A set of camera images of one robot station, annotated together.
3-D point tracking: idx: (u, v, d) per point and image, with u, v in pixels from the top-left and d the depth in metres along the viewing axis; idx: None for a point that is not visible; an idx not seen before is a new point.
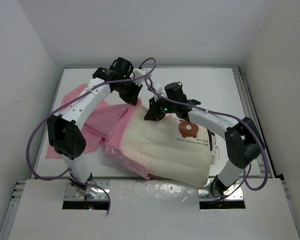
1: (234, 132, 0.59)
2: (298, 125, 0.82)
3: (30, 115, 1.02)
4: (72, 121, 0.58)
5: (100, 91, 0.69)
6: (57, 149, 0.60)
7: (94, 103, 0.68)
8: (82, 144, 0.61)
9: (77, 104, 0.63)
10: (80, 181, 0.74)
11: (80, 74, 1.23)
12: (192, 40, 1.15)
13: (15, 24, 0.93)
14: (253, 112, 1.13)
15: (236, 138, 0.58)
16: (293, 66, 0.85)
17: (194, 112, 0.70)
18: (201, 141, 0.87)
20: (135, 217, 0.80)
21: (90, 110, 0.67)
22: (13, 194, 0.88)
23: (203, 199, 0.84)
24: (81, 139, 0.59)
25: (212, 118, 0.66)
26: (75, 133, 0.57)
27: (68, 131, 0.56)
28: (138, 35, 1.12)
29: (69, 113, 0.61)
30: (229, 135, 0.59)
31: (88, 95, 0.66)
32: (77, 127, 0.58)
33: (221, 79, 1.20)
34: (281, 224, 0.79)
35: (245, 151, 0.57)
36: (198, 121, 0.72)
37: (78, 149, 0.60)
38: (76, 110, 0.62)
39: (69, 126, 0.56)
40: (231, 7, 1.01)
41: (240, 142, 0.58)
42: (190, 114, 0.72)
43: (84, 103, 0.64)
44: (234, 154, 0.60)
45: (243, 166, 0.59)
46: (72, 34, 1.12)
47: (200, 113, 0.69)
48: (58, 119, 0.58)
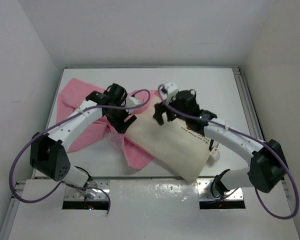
1: (261, 157, 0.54)
2: (298, 125, 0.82)
3: (29, 115, 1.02)
4: (58, 141, 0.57)
5: (92, 113, 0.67)
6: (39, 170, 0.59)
7: (84, 124, 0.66)
8: (65, 167, 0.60)
9: (67, 125, 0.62)
10: (76, 184, 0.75)
11: (80, 74, 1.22)
12: (192, 40, 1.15)
13: (14, 24, 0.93)
14: (253, 112, 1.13)
15: (263, 164, 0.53)
16: (293, 65, 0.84)
17: (211, 128, 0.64)
18: (202, 137, 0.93)
20: (135, 217, 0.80)
21: (79, 132, 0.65)
22: (13, 194, 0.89)
23: (203, 199, 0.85)
24: (64, 161, 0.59)
25: (236, 139, 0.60)
26: (60, 154, 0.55)
27: (53, 153, 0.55)
28: (137, 35, 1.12)
29: (57, 133, 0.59)
30: (256, 160, 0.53)
31: (78, 116, 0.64)
32: (63, 148, 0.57)
33: (221, 79, 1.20)
34: (281, 224, 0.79)
35: (271, 177, 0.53)
36: (216, 137, 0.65)
37: (61, 171, 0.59)
38: (64, 130, 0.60)
39: (53, 147, 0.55)
40: (231, 7, 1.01)
41: (268, 168, 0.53)
42: (206, 129, 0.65)
43: (74, 123, 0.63)
44: (258, 178, 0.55)
45: (267, 191, 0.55)
46: (72, 34, 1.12)
47: (220, 130, 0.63)
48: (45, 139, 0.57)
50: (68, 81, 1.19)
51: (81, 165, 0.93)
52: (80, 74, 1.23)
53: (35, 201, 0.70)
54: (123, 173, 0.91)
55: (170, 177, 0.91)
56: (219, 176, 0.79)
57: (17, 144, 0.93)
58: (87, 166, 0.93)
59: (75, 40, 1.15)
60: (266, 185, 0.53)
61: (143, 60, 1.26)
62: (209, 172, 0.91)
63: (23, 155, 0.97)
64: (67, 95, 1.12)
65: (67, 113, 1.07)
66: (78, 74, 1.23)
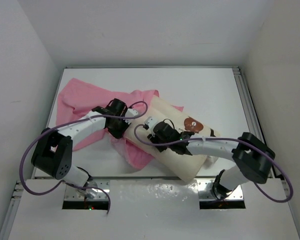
1: (241, 153, 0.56)
2: (298, 124, 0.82)
3: (30, 115, 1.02)
4: (68, 137, 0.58)
5: (98, 121, 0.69)
6: (40, 169, 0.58)
7: (90, 130, 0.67)
8: (65, 166, 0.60)
9: (76, 125, 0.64)
10: (76, 185, 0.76)
11: (80, 74, 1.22)
12: (192, 40, 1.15)
13: (14, 23, 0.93)
14: (252, 112, 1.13)
15: (245, 160, 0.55)
16: (293, 66, 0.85)
17: (192, 144, 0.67)
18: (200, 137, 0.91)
20: (135, 217, 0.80)
21: (84, 136, 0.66)
22: (13, 194, 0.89)
23: (203, 199, 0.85)
24: (67, 160, 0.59)
25: (212, 144, 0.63)
26: (67, 149, 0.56)
27: (60, 147, 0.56)
28: (137, 35, 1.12)
29: (66, 130, 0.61)
30: (238, 158, 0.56)
31: (86, 120, 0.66)
32: (71, 144, 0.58)
33: (221, 79, 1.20)
34: (281, 224, 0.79)
35: (259, 168, 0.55)
36: (199, 152, 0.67)
37: (62, 170, 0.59)
38: (72, 129, 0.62)
39: (62, 141, 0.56)
40: (231, 7, 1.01)
41: (252, 162, 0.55)
42: (188, 147, 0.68)
43: (82, 125, 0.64)
44: (249, 173, 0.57)
45: (263, 181, 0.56)
46: (72, 34, 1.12)
47: (198, 143, 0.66)
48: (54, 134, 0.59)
50: (68, 81, 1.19)
51: (81, 165, 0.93)
52: (80, 74, 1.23)
53: (42, 193, 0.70)
54: (123, 173, 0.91)
55: (171, 177, 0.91)
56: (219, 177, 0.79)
57: (17, 144, 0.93)
58: (87, 167, 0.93)
59: (75, 40, 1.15)
60: (258, 176, 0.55)
61: (143, 60, 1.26)
62: (210, 172, 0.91)
63: None
64: (66, 95, 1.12)
65: (67, 113, 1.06)
66: (78, 74, 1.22)
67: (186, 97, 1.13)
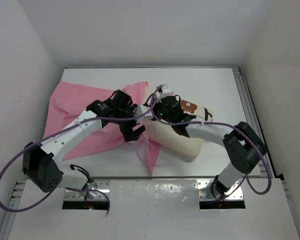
1: (232, 138, 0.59)
2: (298, 125, 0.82)
3: (30, 115, 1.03)
4: (49, 154, 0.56)
5: (90, 125, 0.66)
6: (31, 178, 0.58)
7: (80, 136, 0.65)
8: (55, 179, 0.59)
9: (61, 136, 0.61)
10: (76, 185, 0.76)
11: (80, 74, 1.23)
12: (192, 40, 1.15)
13: (14, 23, 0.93)
14: (252, 112, 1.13)
15: (235, 144, 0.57)
16: (292, 67, 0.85)
17: (191, 126, 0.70)
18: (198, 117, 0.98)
20: (135, 217, 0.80)
21: (73, 144, 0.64)
22: (13, 194, 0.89)
23: (203, 199, 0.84)
24: (55, 174, 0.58)
25: (210, 129, 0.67)
26: (51, 167, 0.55)
27: (41, 166, 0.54)
28: (138, 35, 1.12)
29: (51, 144, 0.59)
30: (227, 141, 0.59)
31: (75, 128, 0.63)
32: (54, 161, 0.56)
33: (221, 79, 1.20)
34: (281, 224, 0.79)
35: (246, 156, 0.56)
36: (197, 134, 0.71)
37: (51, 182, 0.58)
38: (57, 142, 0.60)
39: (43, 160, 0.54)
40: (231, 7, 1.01)
41: (240, 147, 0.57)
42: (187, 128, 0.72)
43: (69, 135, 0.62)
44: (237, 161, 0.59)
45: (248, 171, 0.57)
46: (72, 34, 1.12)
47: (197, 125, 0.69)
48: (37, 149, 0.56)
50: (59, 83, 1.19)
51: (81, 165, 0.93)
52: (80, 74, 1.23)
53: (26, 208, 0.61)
54: (123, 173, 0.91)
55: (171, 177, 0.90)
56: (218, 176, 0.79)
57: (17, 145, 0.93)
58: (87, 167, 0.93)
59: (75, 40, 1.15)
60: (245, 164, 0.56)
61: (142, 61, 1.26)
62: (209, 172, 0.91)
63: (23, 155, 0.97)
64: (59, 100, 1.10)
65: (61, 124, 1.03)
66: (79, 74, 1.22)
67: (185, 97, 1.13)
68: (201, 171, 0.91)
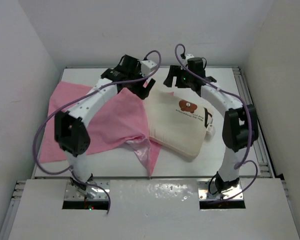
1: (233, 113, 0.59)
2: (298, 125, 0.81)
3: (30, 115, 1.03)
4: (79, 119, 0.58)
5: (108, 91, 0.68)
6: (61, 146, 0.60)
7: (101, 102, 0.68)
8: (85, 143, 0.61)
9: (85, 102, 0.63)
10: (81, 180, 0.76)
11: (80, 74, 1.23)
12: (192, 40, 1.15)
13: (14, 23, 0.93)
14: (252, 112, 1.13)
15: (234, 118, 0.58)
16: (292, 66, 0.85)
17: (206, 88, 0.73)
18: (196, 116, 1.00)
20: (136, 217, 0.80)
21: (96, 109, 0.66)
22: (13, 194, 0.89)
23: (203, 199, 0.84)
24: (85, 136, 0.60)
25: (220, 97, 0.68)
26: (81, 129, 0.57)
27: (76, 129, 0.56)
28: (138, 35, 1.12)
29: (77, 110, 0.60)
30: (228, 114, 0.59)
31: (95, 94, 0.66)
32: (83, 125, 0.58)
33: (221, 79, 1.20)
34: (281, 224, 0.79)
35: (236, 134, 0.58)
36: (209, 98, 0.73)
37: (83, 145, 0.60)
38: (83, 108, 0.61)
39: (76, 123, 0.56)
40: (231, 7, 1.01)
41: (237, 123, 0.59)
42: (202, 89, 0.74)
43: (91, 100, 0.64)
44: (227, 134, 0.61)
45: (232, 147, 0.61)
46: (72, 34, 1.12)
47: (212, 90, 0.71)
48: (66, 115, 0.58)
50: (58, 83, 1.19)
51: None
52: (80, 74, 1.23)
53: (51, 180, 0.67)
54: (123, 173, 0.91)
55: (171, 178, 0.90)
56: (218, 173, 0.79)
57: (17, 144, 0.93)
58: None
59: (75, 40, 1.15)
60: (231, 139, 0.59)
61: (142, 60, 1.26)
62: (209, 173, 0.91)
63: (23, 155, 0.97)
64: (59, 100, 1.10)
65: None
66: (78, 74, 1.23)
67: (186, 97, 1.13)
68: (201, 171, 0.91)
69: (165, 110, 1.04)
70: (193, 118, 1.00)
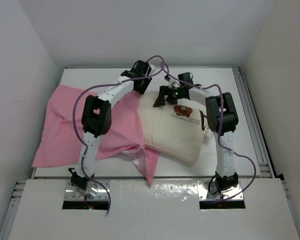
1: (213, 99, 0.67)
2: (298, 124, 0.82)
3: (30, 115, 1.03)
4: (107, 101, 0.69)
5: (127, 85, 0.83)
6: (85, 127, 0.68)
7: (121, 93, 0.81)
8: (108, 126, 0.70)
9: (111, 91, 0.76)
10: (87, 173, 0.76)
11: (81, 74, 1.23)
12: (192, 40, 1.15)
13: (14, 24, 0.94)
14: (252, 111, 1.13)
15: (212, 104, 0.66)
16: (292, 67, 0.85)
17: (192, 89, 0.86)
18: (193, 120, 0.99)
20: (135, 217, 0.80)
21: (117, 99, 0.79)
22: (13, 194, 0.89)
23: (203, 199, 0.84)
24: (109, 119, 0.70)
25: (201, 92, 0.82)
26: (107, 111, 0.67)
27: (104, 110, 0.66)
28: (138, 35, 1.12)
29: (105, 95, 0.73)
30: (208, 100, 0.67)
31: (118, 85, 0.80)
32: (109, 108, 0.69)
33: (221, 79, 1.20)
34: (281, 224, 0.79)
35: (217, 116, 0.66)
36: (196, 97, 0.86)
37: (106, 127, 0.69)
38: (109, 94, 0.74)
39: (104, 105, 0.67)
40: (231, 7, 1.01)
41: (215, 107, 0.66)
42: (189, 91, 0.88)
43: (116, 90, 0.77)
44: (210, 118, 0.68)
45: (215, 129, 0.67)
46: (72, 34, 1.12)
47: (197, 90, 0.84)
48: (96, 99, 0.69)
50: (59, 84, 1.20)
51: None
52: (80, 74, 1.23)
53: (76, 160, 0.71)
54: (123, 173, 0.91)
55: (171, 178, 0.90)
56: (217, 173, 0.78)
57: (17, 144, 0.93)
58: None
59: (75, 40, 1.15)
60: (214, 122, 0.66)
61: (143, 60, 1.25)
62: (209, 172, 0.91)
63: (23, 155, 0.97)
64: (55, 104, 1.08)
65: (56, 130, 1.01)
66: (78, 74, 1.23)
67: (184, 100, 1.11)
68: (201, 171, 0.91)
69: (162, 115, 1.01)
70: (190, 122, 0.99)
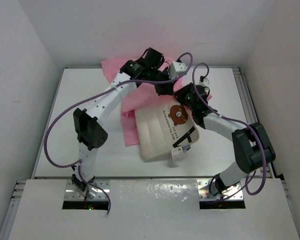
1: (241, 133, 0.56)
2: (299, 125, 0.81)
3: (30, 115, 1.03)
4: (94, 118, 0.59)
5: (124, 88, 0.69)
6: (80, 138, 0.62)
7: (118, 99, 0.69)
8: (102, 138, 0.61)
9: (102, 101, 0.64)
10: (83, 178, 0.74)
11: (81, 74, 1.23)
12: (192, 40, 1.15)
13: (15, 23, 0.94)
14: (253, 112, 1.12)
15: (242, 140, 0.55)
16: (293, 66, 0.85)
17: (209, 117, 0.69)
18: (173, 131, 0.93)
20: (136, 217, 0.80)
21: (112, 107, 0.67)
22: (13, 194, 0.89)
23: (203, 199, 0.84)
24: (101, 132, 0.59)
25: (225, 123, 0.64)
26: (96, 128, 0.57)
27: (89, 128, 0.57)
28: (138, 35, 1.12)
29: (93, 109, 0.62)
30: (236, 135, 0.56)
31: (112, 91, 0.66)
32: (98, 124, 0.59)
33: (220, 79, 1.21)
34: (281, 224, 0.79)
35: (251, 155, 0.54)
36: (213, 127, 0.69)
37: (100, 141, 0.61)
38: (99, 106, 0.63)
39: (91, 122, 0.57)
40: (231, 7, 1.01)
41: (246, 145, 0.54)
42: (205, 119, 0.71)
43: (109, 99, 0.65)
44: (240, 158, 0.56)
45: (248, 171, 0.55)
46: (72, 34, 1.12)
47: (214, 118, 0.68)
48: (83, 114, 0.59)
50: (60, 84, 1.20)
51: None
52: (80, 74, 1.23)
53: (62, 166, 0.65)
54: (123, 173, 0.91)
55: (171, 178, 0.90)
56: (219, 173, 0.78)
57: (17, 144, 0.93)
58: None
59: (75, 40, 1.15)
60: (246, 162, 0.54)
61: None
62: (209, 173, 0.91)
63: (24, 155, 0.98)
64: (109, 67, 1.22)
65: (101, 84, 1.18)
66: (78, 74, 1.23)
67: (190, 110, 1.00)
68: (201, 171, 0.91)
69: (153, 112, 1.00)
70: (168, 130, 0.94)
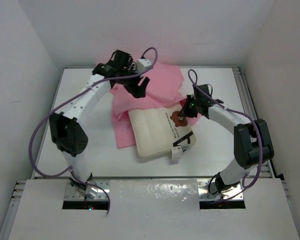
1: (243, 128, 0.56)
2: (298, 125, 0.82)
3: (30, 115, 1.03)
4: (73, 119, 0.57)
5: (100, 88, 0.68)
6: (60, 146, 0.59)
7: (95, 99, 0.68)
8: (83, 141, 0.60)
9: (78, 102, 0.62)
10: (80, 180, 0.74)
11: (81, 74, 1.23)
12: (192, 40, 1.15)
13: (15, 23, 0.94)
14: (253, 112, 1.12)
15: (243, 134, 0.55)
16: (292, 66, 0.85)
17: (213, 108, 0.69)
18: (175, 131, 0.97)
20: (136, 217, 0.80)
21: (90, 107, 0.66)
22: (13, 194, 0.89)
23: (203, 199, 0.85)
24: (82, 135, 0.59)
25: (228, 115, 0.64)
26: (76, 131, 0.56)
27: (69, 131, 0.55)
28: (138, 34, 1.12)
29: (70, 110, 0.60)
30: (238, 129, 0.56)
31: (88, 92, 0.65)
32: (79, 125, 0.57)
33: (220, 79, 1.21)
34: (281, 224, 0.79)
35: (249, 150, 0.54)
36: (216, 118, 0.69)
37: (81, 144, 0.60)
38: (76, 107, 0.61)
39: (71, 124, 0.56)
40: (231, 7, 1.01)
41: (247, 140, 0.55)
42: (209, 109, 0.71)
43: (85, 99, 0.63)
44: (238, 152, 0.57)
45: (245, 166, 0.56)
46: (72, 34, 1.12)
47: (219, 109, 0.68)
48: (60, 118, 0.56)
50: (59, 84, 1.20)
51: None
52: (80, 74, 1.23)
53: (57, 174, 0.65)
54: (123, 173, 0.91)
55: (171, 178, 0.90)
56: (219, 172, 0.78)
57: (17, 144, 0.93)
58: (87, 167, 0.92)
59: (75, 40, 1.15)
60: (244, 156, 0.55)
61: None
62: (208, 173, 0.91)
63: (23, 155, 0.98)
64: None
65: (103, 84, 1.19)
66: (78, 74, 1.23)
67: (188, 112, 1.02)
68: (200, 171, 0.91)
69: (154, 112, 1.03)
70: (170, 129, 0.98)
